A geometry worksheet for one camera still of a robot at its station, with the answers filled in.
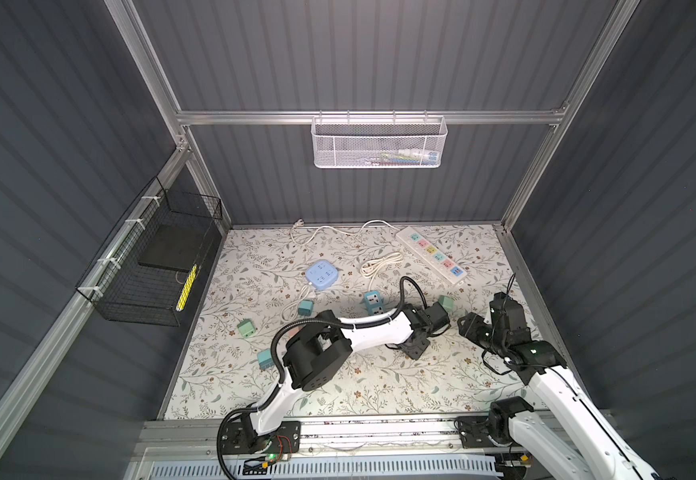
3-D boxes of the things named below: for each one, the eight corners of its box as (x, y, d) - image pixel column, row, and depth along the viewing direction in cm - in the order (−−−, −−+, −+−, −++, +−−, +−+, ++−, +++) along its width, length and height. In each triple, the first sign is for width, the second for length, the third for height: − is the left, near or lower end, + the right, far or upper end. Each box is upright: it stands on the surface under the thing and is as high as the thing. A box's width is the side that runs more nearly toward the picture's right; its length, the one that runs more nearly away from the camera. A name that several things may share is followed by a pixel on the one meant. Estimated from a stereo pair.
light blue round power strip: (302, 279, 107) (301, 274, 105) (318, 261, 112) (318, 256, 110) (326, 292, 103) (325, 288, 101) (342, 273, 108) (341, 269, 106)
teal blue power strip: (369, 317, 97) (369, 312, 95) (362, 297, 102) (362, 292, 99) (386, 312, 98) (386, 308, 96) (378, 293, 103) (378, 288, 100)
